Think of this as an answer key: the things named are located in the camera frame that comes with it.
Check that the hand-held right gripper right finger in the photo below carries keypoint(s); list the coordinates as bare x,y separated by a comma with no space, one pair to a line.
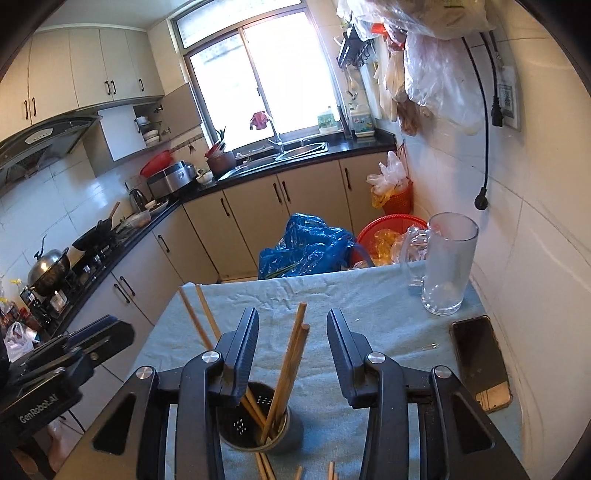
341,364

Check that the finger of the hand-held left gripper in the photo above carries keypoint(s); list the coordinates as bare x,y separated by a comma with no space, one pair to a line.
108,339
94,323

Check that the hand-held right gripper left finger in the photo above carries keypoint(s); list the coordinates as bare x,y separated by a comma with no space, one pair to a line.
244,360

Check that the perforated metal chopstick holder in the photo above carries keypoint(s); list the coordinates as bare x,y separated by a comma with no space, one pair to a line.
281,441

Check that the brown pot with utensils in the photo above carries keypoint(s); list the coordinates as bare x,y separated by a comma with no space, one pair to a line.
221,162

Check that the gas stove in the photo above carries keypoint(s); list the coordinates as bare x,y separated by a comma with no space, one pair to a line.
87,272

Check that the steel pot with lid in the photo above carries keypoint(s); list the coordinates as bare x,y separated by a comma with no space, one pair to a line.
48,270

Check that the white plastic bag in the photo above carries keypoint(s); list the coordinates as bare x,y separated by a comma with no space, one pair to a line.
18,341

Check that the light blue table cloth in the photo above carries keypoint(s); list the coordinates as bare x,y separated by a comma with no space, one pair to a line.
369,295

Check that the black wok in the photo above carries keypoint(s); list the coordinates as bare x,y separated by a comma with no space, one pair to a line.
94,235

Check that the blue plastic bag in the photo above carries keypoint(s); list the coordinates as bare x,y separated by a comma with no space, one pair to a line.
304,247

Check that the metal electric kettle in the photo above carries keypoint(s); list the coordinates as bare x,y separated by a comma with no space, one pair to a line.
136,199

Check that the clear plastic bag in basket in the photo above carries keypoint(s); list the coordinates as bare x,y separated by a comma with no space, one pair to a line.
397,244

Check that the large red plastic basket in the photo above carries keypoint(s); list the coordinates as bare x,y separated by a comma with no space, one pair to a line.
369,235

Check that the black smartphone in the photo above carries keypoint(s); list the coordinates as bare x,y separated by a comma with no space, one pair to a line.
480,360

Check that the beige lower kitchen cabinets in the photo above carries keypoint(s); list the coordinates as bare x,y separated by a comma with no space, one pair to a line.
249,217

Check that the beige kitchen cabinets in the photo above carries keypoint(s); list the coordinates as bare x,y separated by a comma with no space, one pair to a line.
87,64
249,217

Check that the clear glass mug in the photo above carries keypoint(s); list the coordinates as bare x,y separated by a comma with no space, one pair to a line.
452,258

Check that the silver rice cooker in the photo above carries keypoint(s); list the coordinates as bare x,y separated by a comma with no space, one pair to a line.
171,180

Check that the red plastic colander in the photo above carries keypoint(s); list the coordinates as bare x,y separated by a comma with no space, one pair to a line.
154,165

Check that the small red plastic basket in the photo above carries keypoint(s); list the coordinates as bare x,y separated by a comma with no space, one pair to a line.
399,201

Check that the small mortar bowl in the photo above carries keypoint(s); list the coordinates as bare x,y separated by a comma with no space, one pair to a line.
204,177

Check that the grey range hood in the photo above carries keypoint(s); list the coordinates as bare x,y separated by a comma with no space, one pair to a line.
41,143

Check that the open dish cabinet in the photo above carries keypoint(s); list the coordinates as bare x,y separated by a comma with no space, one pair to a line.
124,134

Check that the stainless steel sink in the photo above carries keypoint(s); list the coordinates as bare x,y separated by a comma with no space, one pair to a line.
300,152

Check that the black kitchen countertop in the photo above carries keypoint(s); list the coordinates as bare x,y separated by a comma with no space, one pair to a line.
351,143

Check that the metal sink faucet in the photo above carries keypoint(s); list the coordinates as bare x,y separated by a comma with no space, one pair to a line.
277,138

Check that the pink cloth on faucet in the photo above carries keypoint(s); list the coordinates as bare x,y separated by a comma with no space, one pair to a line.
258,121

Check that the white container green print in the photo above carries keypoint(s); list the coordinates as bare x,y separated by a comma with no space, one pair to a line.
362,122

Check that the beige upper kitchen cabinets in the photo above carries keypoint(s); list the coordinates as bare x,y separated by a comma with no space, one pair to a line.
87,64

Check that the kitchen window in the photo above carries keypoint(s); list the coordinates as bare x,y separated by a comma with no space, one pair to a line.
286,78

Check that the hanging plastic bags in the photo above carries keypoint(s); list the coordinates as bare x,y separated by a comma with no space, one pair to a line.
429,74

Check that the white wall card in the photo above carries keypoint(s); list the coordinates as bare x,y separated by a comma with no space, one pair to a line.
508,97

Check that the black wall shelf rack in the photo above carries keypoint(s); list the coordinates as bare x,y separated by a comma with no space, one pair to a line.
353,48

